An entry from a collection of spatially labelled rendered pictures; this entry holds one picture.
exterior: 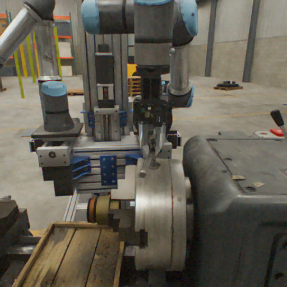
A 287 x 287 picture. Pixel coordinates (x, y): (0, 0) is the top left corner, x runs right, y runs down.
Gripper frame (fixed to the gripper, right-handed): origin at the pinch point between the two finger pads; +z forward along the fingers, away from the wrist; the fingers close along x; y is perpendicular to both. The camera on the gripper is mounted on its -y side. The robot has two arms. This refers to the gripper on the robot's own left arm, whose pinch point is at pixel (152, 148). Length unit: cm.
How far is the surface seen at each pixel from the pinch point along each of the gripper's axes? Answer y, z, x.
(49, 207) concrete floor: -144, 144, -119
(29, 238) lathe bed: -11, 45, -47
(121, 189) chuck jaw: -5.6, 16.6, -9.6
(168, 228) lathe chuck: 10.4, 15.5, 4.9
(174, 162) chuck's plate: -6.0, 6.7, 5.9
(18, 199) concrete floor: -155, 145, -161
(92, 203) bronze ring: -0.5, 18.8, -17.1
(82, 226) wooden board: -16, 42, -28
